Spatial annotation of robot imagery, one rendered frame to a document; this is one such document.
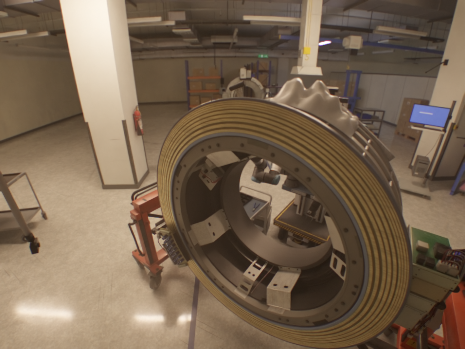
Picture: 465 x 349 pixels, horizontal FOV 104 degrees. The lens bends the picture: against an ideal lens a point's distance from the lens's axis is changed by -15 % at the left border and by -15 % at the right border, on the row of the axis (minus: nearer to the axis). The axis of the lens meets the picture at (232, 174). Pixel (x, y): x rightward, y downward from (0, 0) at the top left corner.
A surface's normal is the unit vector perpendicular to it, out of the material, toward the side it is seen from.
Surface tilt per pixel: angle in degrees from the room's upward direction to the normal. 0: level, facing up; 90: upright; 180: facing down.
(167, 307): 0
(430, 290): 90
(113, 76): 90
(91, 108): 90
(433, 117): 90
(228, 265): 26
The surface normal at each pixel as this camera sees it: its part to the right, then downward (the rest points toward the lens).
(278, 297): -0.70, -0.21
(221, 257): 0.44, -0.60
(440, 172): 0.05, 0.44
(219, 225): 0.70, -0.16
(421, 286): -0.60, 0.35
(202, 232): -0.11, 0.20
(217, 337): 0.00, -0.90
